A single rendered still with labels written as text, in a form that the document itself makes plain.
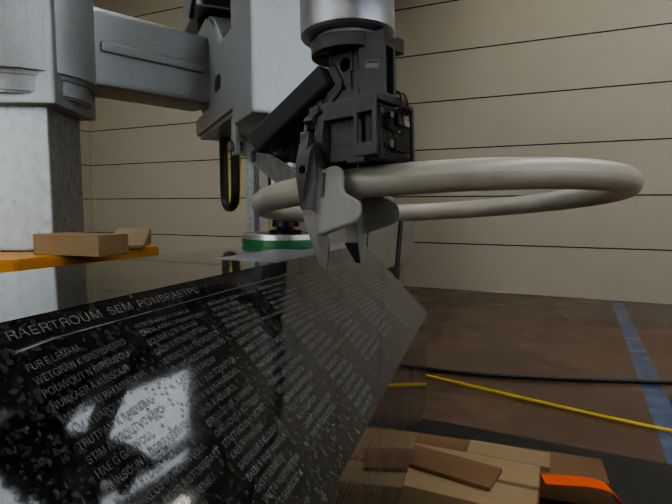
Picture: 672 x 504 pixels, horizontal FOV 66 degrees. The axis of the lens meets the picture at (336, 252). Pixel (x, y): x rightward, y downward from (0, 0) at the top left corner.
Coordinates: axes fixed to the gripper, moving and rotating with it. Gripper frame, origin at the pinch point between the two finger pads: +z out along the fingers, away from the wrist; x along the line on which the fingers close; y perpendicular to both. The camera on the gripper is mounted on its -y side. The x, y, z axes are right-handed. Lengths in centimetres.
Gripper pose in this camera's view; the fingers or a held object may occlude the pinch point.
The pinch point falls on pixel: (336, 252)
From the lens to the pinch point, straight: 51.3
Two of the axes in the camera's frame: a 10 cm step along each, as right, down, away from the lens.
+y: 8.0, 0.0, -5.9
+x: 5.9, -0.5, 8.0
